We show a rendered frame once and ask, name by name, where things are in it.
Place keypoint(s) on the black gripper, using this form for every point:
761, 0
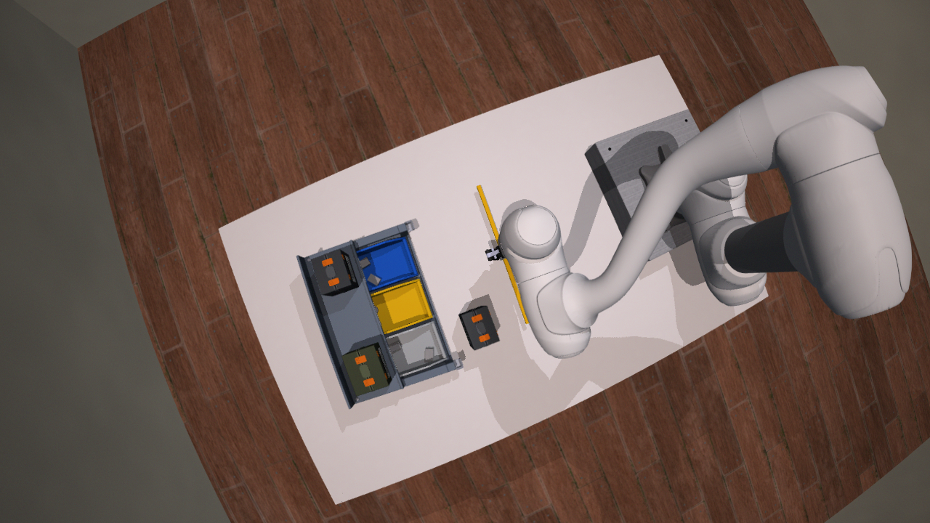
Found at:
493, 254

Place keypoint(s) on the grey metal shelf rack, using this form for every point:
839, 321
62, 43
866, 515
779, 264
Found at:
349, 320

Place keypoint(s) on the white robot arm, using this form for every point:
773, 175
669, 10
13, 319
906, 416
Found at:
845, 231

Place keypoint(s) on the grey open bin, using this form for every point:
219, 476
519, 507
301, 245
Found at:
411, 357

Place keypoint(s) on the yellow thin bar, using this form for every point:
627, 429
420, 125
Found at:
508, 268

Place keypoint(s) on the blue bin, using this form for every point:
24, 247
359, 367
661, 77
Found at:
390, 261

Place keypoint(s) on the yellow open bin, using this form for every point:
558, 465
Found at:
402, 307

